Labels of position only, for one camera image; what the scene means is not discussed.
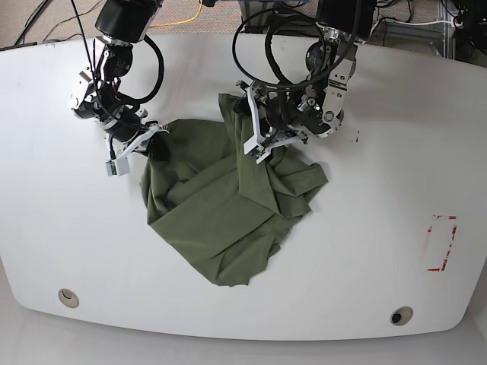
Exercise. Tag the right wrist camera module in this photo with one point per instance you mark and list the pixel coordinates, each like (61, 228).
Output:
(117, 167)

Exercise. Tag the left table cable grommet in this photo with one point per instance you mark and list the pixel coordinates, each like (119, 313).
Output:
(68, 298)

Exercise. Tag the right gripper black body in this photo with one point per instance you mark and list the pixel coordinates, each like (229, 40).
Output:
(127, 129)

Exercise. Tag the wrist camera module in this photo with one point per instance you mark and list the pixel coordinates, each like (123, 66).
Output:
(117, 167)
(257, 149)

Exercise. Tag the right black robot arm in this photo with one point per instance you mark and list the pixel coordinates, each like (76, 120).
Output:
(122, 24)

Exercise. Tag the right table cable grommet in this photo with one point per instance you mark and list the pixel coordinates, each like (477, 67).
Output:
(401, 316)

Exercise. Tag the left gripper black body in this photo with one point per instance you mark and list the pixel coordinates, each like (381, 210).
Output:
(267, 120)

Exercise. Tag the table cable grommet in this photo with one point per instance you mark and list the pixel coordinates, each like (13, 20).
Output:
(68, 298)
(401, 316)

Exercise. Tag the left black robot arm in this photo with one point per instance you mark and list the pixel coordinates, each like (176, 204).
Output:
(285, 112)

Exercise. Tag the grey aluminium frame rail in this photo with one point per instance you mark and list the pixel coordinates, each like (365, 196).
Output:
(420, 26)

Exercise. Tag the olive green t-shirt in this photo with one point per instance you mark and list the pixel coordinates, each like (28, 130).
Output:
(224, 213)

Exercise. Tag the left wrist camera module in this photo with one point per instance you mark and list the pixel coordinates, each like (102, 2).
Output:
(257, 149)

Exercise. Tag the red tape rectangle marking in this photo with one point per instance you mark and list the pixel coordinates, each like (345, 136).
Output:
(439, 242)

